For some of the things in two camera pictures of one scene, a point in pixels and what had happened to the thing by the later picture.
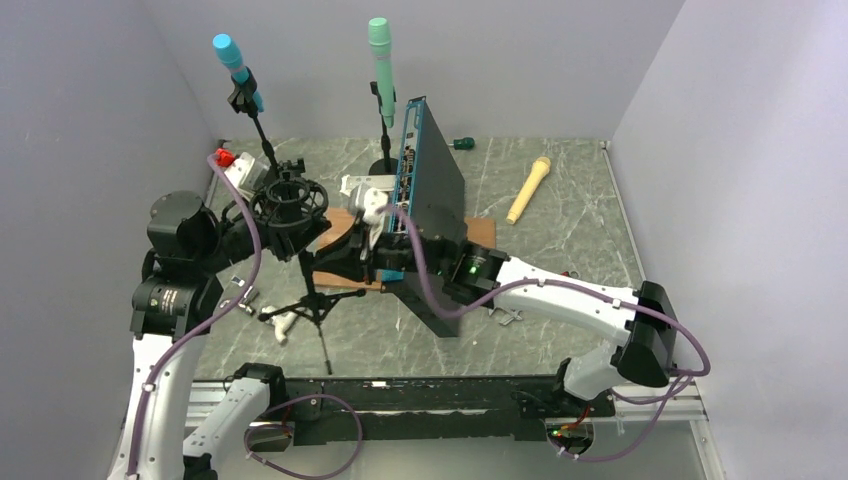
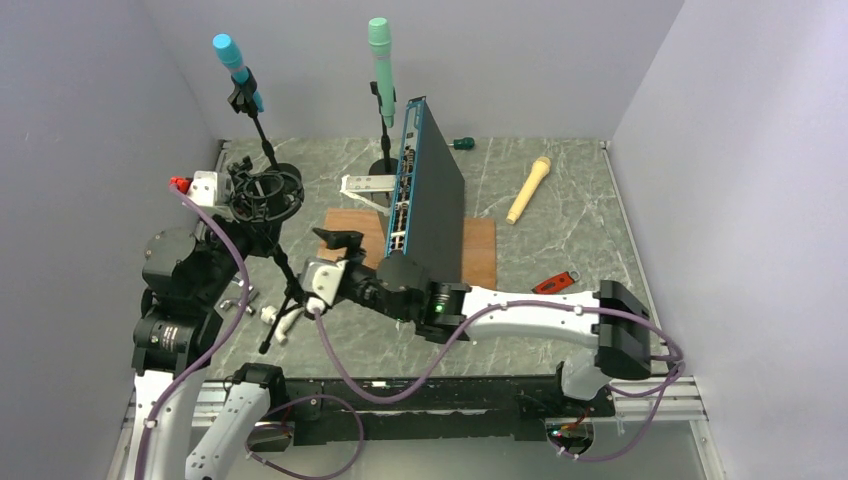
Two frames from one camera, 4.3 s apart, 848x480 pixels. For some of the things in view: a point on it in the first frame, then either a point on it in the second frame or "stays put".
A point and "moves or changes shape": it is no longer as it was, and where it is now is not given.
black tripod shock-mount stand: [291, 203] moves or changes shape
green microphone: [380, 38] stays put
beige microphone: [539, 168] stays put
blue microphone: [230, 52] stays put
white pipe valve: [281, 322] stays put
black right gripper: [347, 256] → [345, 239]
